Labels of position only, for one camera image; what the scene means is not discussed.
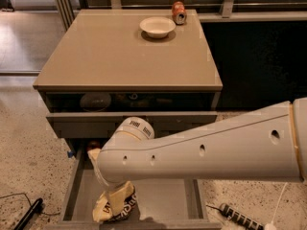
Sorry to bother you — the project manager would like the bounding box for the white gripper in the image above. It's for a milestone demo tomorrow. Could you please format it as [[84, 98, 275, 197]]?
[[87, 149, 134, 216]]

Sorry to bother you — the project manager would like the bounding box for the brown sea salt chip bag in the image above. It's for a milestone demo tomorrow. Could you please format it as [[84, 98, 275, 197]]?
[[92, 187, 136, 222]]

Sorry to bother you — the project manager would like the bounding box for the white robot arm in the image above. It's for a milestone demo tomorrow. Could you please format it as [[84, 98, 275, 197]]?
[[88, 98, 307, 215]]

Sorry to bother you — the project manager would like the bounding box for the grey round object in drawer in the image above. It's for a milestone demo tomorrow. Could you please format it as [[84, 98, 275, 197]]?
[[80, 92, 111, 111]]

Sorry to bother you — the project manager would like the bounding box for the grey drawer cabinet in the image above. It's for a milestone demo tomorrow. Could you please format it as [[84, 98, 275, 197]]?
[[34, 10, 223, 151]]

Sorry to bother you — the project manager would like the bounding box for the red apple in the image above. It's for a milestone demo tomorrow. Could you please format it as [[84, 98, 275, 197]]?
[[86, 140, 102, 151]]

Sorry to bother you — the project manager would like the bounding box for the black power strip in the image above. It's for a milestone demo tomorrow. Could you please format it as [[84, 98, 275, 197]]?
[[220, 203, 264, 230]]

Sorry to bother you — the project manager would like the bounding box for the white bowl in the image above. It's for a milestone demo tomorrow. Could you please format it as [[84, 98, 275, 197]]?
[[140, 17, 176, 38]]

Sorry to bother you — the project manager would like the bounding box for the orange soda can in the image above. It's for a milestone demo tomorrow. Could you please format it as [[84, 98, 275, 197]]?
[[172, 1, 187, 25]]

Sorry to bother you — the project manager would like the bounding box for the black handle tool on floor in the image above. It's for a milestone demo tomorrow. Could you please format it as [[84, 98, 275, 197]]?
[[13, 197, 43, 230]]

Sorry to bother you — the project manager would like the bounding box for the thin black cable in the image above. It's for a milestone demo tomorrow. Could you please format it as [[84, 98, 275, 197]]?
[[0, 193, 61, 217]]

